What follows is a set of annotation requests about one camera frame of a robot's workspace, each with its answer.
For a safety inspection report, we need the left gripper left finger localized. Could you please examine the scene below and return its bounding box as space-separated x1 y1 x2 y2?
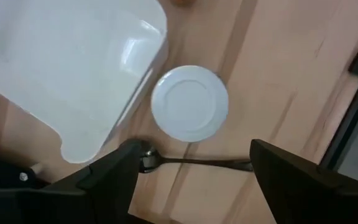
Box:
45 138 144 224

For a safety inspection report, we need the dark metal spoon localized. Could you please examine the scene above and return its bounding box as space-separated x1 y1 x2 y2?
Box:
139 148 255 174

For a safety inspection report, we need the white lid jar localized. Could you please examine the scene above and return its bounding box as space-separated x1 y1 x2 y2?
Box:
150 64 229 143

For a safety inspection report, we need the white rectangular tray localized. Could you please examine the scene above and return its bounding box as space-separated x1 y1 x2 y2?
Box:
0 0 170 165

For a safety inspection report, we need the black metal table frame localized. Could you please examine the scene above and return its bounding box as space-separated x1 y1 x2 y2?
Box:
318 46 358 190

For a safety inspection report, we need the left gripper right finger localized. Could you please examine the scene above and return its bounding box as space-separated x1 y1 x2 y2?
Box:
249 139 358 224

